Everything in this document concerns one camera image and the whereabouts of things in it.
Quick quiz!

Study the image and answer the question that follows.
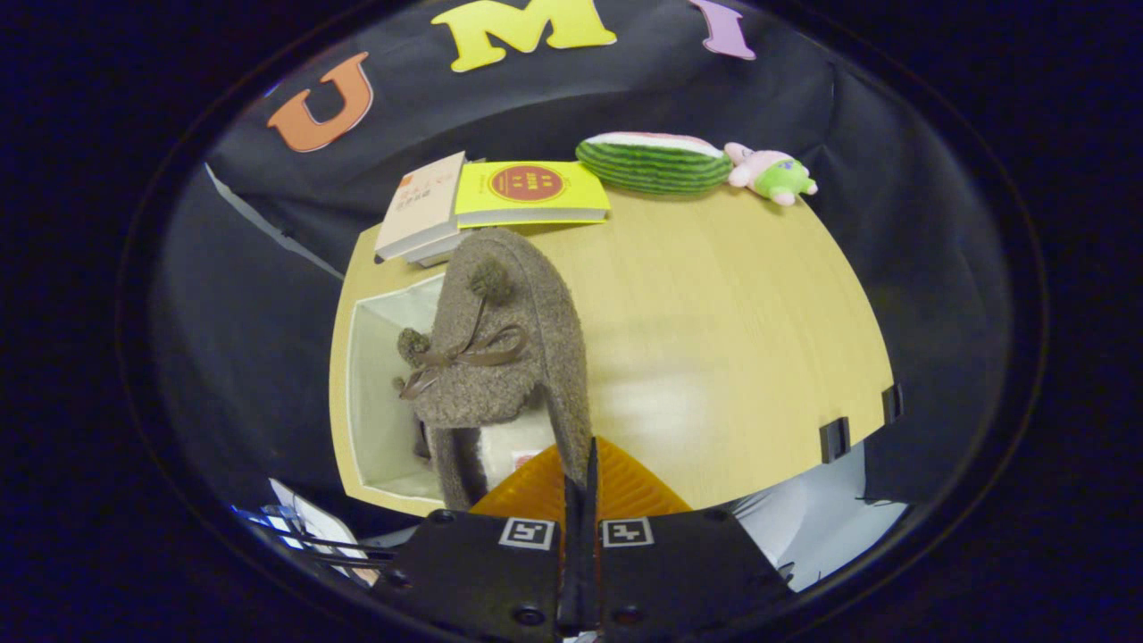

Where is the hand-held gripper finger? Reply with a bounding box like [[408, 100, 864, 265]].
[[585, 435, 796, 640], [373, 442, 586, 640]]

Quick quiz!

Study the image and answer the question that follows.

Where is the white fabric storage box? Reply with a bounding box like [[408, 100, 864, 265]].
[[344, 272, 452, 503]]

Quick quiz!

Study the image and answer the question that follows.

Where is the white paper sheet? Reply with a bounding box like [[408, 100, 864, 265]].
[[268, 478, 376, 586]]

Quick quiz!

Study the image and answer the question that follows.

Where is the blue printed packet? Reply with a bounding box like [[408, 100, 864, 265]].
[[232, 505, 296, 537]]

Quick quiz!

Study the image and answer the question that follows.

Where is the white book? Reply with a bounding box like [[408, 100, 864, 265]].
[[402, 232, 465, 262]]

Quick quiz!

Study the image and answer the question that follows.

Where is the yellow book with red circle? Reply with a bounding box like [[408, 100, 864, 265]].
[[455, 161, 613, 228]]

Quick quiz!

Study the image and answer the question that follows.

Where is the beige book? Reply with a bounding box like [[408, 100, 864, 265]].
[[374, 151, 467, 262]]

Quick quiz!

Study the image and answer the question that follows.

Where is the watermelon slice plush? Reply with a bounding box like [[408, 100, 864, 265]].
[[575, 132, 733, 196]]

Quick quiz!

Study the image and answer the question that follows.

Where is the black backdrop cloth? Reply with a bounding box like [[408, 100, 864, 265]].
[[152, 0, 1014, 537]]

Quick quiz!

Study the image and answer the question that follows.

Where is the pink and green plush toy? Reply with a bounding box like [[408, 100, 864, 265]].
[[723, 142, 819, 207]]

